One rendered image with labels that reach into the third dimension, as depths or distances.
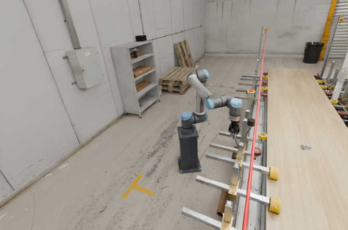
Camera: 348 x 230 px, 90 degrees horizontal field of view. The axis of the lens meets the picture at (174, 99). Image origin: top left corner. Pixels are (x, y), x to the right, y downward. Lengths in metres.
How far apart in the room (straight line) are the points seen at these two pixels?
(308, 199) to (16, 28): 3.31
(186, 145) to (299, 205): 1.37
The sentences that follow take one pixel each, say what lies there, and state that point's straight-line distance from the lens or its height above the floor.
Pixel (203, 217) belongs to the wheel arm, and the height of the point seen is 0.96.
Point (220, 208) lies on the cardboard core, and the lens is 2.30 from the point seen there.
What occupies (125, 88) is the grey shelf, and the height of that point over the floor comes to 0.69.
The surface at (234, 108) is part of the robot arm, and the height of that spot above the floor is 1.33.
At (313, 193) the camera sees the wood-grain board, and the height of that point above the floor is 0.90.
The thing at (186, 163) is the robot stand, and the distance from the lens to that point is 2.61.
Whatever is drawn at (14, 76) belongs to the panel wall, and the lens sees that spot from 2.95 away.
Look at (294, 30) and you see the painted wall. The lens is 9.10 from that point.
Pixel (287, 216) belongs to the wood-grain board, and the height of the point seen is 0.90.
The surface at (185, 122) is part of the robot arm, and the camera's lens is 2.23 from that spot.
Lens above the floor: 2.01
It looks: 25 degrees down
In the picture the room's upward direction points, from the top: 5 degrees counter-clockwise
